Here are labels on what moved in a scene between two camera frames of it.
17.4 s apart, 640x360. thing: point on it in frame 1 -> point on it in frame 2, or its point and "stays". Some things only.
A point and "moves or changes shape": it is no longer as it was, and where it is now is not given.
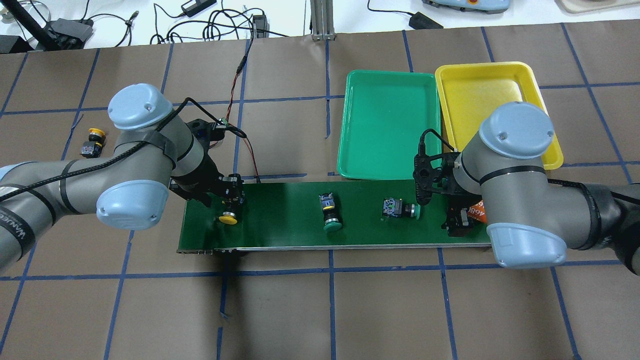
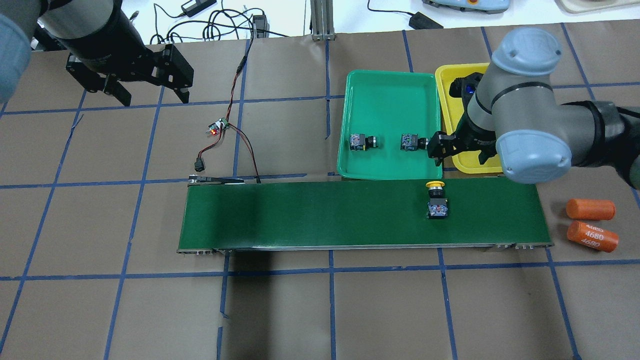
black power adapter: (419, 21) stays
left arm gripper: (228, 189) -> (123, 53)
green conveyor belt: (323, 215) stays
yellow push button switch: (228, 218) -> (437, 205)
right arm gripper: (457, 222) -> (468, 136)
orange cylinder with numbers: (477, 211) moves or changes shape
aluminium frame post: (322, 12) stays
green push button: (330, 214) -> (410, 142)
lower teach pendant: (485, 7) stays
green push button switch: (396, 207) -> (358, 142)
